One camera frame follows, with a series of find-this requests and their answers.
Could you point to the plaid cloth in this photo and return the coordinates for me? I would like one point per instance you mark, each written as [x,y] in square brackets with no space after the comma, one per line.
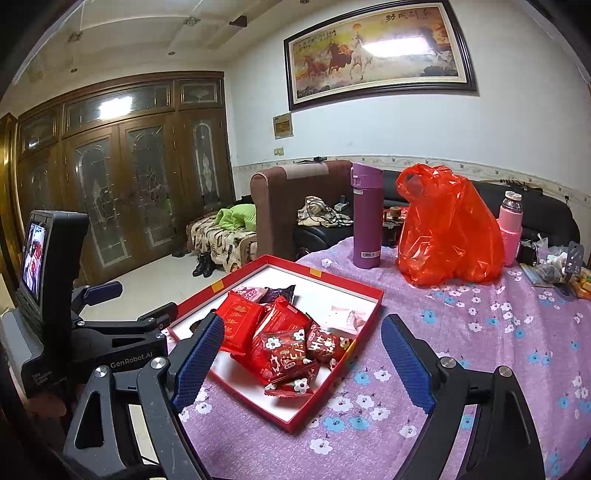
[323,212]

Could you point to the red flower-print snack packet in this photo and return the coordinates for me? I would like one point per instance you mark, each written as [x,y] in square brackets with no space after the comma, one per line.
[281,357]
[291,388]

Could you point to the grey phone stand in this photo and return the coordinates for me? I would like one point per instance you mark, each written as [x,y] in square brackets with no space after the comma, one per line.
[572,258]

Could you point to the purple thermos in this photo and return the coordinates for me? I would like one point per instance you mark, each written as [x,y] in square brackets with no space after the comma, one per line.
[367,217]

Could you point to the red gift box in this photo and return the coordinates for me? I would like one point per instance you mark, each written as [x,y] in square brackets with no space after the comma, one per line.
[314,286]

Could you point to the wooden glazed door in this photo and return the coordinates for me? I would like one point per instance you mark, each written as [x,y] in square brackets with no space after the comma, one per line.
[129,184]

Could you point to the black sofa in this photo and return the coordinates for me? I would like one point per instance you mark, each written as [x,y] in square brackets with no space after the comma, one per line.
[540,207]

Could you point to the white pink-edged snack packet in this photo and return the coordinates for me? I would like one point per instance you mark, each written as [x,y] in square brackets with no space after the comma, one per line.
[344,318]

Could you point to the thin booklet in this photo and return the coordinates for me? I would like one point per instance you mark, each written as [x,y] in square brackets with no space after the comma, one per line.
[533,277]

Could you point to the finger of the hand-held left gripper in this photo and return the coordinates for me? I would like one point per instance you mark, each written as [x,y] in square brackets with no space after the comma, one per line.
[104,293]
[147,323]

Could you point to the dark purple snack packet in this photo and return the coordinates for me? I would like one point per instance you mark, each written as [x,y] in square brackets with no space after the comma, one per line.
[279,294]

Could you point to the brown armchair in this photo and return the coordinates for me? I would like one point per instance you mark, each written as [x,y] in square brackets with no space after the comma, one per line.
[277,207]

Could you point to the wall socket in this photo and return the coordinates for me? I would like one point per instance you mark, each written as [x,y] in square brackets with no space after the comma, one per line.
[279,151]

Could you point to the brown chocolate snack packet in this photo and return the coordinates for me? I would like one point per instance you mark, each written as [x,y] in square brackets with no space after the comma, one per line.
[201,325]

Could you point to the purple floral tablecloth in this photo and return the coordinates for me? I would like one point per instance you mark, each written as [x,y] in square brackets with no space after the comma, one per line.
[461,323]

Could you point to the yellow green biscuit packet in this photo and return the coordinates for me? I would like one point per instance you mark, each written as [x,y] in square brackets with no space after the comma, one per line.
[582,291]
[585,277]

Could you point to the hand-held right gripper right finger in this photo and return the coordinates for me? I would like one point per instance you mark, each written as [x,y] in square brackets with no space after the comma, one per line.
[406,360]

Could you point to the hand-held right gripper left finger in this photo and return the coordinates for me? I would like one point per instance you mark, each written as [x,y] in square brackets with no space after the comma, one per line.
[198,360]

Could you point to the pink sleeved bottle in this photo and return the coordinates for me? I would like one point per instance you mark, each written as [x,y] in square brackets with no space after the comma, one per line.
[510,230]

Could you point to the long red snack packet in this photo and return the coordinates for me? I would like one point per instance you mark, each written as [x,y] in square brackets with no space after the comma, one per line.
[240,323]

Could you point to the patterned blanket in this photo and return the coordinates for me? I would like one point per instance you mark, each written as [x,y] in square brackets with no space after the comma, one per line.
[217,244]

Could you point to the black pouch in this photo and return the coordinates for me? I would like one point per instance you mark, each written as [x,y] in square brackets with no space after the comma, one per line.
[527,254]

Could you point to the green cloth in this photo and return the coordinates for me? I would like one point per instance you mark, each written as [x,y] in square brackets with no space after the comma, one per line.
[238,216]

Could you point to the black boot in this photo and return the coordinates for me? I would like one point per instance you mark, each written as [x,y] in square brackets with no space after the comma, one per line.
[211,265]
[198,266]

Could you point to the red plastic bag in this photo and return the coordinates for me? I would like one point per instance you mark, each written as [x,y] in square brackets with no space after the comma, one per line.
[448,230]

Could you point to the framed horse painting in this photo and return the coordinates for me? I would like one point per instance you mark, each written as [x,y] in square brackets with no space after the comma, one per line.
[378,50]

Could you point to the wall plaque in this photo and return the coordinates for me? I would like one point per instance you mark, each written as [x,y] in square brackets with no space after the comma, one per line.
[282,125]

